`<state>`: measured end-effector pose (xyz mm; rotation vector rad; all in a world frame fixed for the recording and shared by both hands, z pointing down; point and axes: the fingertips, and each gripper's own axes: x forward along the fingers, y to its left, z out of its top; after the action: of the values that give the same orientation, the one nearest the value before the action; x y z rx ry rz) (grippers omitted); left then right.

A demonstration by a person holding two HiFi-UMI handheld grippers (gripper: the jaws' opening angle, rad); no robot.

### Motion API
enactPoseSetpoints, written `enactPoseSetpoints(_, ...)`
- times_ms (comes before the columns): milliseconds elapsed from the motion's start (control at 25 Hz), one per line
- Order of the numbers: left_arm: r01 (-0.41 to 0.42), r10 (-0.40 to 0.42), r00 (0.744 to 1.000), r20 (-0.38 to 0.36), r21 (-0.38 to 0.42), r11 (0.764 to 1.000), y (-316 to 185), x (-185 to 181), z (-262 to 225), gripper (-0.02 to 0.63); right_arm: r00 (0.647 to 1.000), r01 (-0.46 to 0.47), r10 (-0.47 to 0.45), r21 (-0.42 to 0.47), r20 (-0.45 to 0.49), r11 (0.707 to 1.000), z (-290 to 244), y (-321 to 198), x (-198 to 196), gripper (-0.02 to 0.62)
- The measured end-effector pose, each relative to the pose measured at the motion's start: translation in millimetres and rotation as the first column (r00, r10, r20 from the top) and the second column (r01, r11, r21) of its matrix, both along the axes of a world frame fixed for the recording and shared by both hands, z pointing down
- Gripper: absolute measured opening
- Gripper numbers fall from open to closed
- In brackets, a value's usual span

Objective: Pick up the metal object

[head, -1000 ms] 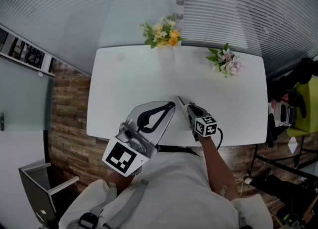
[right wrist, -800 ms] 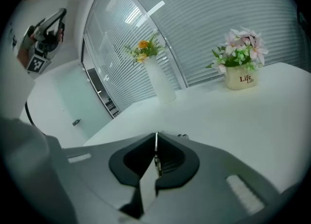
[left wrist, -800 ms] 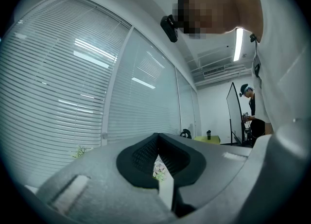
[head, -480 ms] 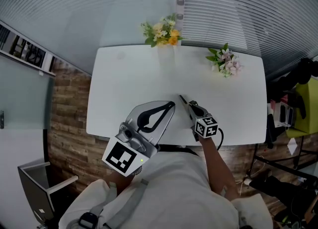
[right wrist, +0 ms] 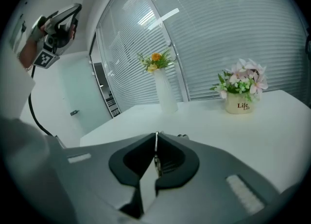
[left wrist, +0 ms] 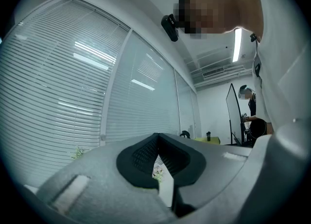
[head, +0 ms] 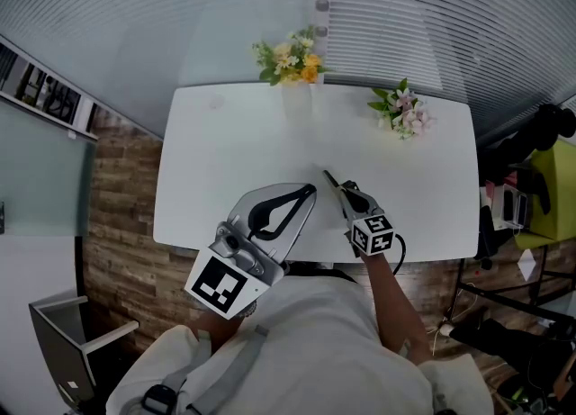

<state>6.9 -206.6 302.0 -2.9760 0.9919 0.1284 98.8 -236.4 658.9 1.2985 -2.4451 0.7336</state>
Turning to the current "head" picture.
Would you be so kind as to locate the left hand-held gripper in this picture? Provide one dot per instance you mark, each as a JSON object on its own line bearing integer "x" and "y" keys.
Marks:
{"x": 216, "y": 285}

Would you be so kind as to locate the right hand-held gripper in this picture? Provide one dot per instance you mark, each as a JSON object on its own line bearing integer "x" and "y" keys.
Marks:
{"x": 373, "y": 237}

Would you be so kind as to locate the person's right forearm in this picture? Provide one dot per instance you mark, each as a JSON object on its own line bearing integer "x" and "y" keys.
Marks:
{"x": 391, "y": 300}

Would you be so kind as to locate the person's left forearm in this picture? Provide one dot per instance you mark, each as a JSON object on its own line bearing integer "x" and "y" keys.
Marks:
{"x": 216, "y": 327}

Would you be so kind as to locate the person's black trouser leg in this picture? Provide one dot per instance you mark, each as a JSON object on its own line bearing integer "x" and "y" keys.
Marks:
{"x": 337, "y": 273}

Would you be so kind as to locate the pink flower bouquet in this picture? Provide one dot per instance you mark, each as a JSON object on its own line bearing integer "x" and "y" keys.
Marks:
{"x": 405, "y": 111}

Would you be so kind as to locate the person's white shirt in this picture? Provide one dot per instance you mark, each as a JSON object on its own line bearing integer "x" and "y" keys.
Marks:
{"x": 310, "y": 350}

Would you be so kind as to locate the white device box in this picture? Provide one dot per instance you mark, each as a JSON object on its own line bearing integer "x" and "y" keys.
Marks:
{"x": 510, "y": 208}

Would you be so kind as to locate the yellow flower bouquet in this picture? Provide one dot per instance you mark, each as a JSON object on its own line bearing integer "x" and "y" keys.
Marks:
{"x": 292, "y": 57}

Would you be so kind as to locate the black office chair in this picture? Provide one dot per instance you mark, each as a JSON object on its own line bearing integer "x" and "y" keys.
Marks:
{"x": 508, "y": 152}

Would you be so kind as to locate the round metal window knob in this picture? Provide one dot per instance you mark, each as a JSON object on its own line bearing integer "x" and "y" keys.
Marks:
{"x": 321, "y": 5}
{"x": 321, "y": 31}

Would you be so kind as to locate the black tripod stand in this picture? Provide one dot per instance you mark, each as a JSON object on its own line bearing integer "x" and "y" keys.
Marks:
{"x": 508, "y": 300}

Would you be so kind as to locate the white paper sheet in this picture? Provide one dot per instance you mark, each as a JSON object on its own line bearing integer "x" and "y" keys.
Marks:
{"x": 527, "y": 264}

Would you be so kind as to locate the lime green box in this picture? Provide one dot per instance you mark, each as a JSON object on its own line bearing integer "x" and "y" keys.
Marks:
{"x": 562, "y": 197}

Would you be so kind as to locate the frosted glass door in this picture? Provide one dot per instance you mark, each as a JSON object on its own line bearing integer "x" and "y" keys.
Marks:
{"x": 40, "y": 174}

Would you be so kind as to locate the grey open cabinet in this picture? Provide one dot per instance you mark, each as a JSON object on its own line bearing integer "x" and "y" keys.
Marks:
{"x": 58, "y": 345}

